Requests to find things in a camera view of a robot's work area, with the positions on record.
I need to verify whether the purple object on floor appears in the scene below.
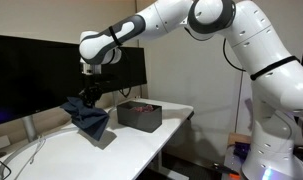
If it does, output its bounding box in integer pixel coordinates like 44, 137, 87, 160
233, 142, 250, 162

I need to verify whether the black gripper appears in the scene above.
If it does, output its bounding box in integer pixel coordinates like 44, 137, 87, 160
79, 75, 103, 107

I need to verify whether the dark blue towel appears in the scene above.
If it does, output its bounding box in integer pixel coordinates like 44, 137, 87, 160
61, 97, 109, 141

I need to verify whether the black monitor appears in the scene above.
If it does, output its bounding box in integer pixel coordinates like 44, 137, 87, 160
96, 47, 147, 93
0, 35, 83, 124

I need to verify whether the black desk cable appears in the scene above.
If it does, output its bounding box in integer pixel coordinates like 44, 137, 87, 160
0, 151, 12, 180

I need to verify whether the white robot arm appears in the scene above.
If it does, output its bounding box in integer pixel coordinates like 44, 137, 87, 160
79, 0, 303, 180

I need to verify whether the pink red patterned cloth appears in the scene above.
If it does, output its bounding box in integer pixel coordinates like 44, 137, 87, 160
130, 105, 154, 113

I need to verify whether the black orange tool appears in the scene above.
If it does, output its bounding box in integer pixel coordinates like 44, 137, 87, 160
211, 163, 238, 175

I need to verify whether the left black monitor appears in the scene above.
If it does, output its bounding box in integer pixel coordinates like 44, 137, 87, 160
0, 35, 83, 124

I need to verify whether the silver curved monitor stand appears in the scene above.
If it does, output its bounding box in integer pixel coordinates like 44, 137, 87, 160
0, 116, 78, 180

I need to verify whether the dark grey fabric box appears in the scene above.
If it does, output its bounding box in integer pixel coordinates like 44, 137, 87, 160
117, 101, 162, 133

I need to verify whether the brown cardboard box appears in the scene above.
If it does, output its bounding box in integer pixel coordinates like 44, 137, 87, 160
227, 132, 251, 146

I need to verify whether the right black monitor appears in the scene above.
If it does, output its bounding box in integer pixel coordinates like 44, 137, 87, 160
96, 47, 147, 93

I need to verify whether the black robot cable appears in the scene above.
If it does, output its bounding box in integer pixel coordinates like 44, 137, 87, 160
183, 26, 247, 73

